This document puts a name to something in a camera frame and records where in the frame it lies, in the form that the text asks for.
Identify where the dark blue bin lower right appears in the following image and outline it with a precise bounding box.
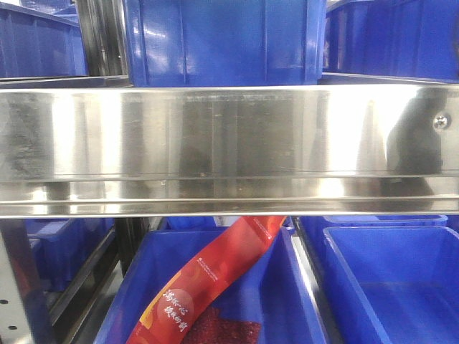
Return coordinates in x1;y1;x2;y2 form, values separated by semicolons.
324;226;458;343

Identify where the perforated white rack upright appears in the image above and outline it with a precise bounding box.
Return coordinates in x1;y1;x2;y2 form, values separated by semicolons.
0;220;55;344

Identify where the dark blue bin upper left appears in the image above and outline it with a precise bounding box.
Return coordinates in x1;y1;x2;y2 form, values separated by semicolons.
1;2;87;78

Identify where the dark blue bin behind right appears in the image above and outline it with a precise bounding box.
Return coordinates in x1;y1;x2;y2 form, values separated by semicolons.
300;214;448;250

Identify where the dark blue bin upper right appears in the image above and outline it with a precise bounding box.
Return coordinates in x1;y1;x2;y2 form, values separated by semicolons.
323;1;458;80

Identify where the dark blue bin upper centre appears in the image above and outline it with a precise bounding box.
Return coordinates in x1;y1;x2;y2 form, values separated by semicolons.
123;1;326;87

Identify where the dark blue bin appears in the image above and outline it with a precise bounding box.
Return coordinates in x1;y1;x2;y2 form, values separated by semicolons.
300;214;448;250
123;1;326;87
1;2;87;78
94;229;329;343
324;226;458;343
24;218;114;292
323;1;458;80

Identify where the red printed snack package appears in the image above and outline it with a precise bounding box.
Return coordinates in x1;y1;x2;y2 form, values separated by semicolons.
127;216;286;343

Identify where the screw in shelf rail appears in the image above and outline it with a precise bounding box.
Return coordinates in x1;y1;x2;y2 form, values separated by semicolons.
432;112;451;130

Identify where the dark blue bin lower left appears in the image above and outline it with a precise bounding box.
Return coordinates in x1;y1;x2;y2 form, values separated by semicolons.
24;218;114;292

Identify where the stainless steel shelf rail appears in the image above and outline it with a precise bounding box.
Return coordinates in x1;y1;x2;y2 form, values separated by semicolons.
1;84;458;218

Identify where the dark blue bin lower centre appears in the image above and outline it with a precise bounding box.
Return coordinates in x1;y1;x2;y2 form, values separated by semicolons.
94;229;329;343

